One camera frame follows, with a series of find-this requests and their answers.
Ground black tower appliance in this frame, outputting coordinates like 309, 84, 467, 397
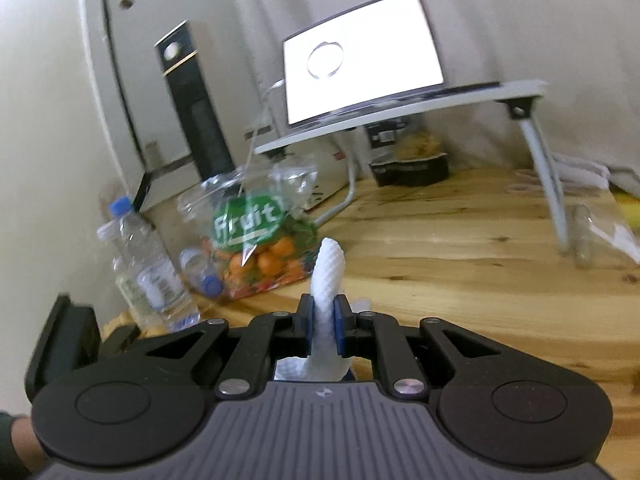
154, 21, 236, 186

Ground person's left forearm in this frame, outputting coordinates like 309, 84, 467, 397
0, 410, 48, 480

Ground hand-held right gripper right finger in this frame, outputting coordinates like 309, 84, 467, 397
336, 294, 516, 398

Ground clear plastic wrapper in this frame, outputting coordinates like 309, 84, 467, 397
585, 207, 640, 263

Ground beige sofa cover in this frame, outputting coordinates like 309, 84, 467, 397
415, 0, 640, 191

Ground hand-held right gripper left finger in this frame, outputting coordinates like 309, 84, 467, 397
132, 294, 315, 397

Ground white folding lap table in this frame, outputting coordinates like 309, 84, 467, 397
252, 79, 571, 256

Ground white cable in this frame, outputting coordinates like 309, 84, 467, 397
242, 77, 288, 171

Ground clear bag of oranges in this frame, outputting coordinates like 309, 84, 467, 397
177, 160, 321, 301

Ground glass tube with green powder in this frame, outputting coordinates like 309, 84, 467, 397
572, 204, 594, 267

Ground open laptop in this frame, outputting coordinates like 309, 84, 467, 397
282, 0, 501, 128

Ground white paper box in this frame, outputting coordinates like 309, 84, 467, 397
280, 147, 352, 211

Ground large clear water bottle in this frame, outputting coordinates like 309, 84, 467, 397
97, 197, 201, 333

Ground pink scissors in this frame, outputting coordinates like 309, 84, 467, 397
507, 167, 540, 196

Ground white textured cloth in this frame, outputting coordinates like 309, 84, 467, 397
274, 237, 353, 383

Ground black snack bag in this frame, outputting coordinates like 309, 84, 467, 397
365, 117, 451, 187

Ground yellow flat packet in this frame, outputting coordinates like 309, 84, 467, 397
615, 185, 640, 231

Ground white plastic packet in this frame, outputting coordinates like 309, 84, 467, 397
550, 152, 613, 186

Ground small clear water bottle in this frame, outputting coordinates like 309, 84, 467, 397
179, 246, 225, 297

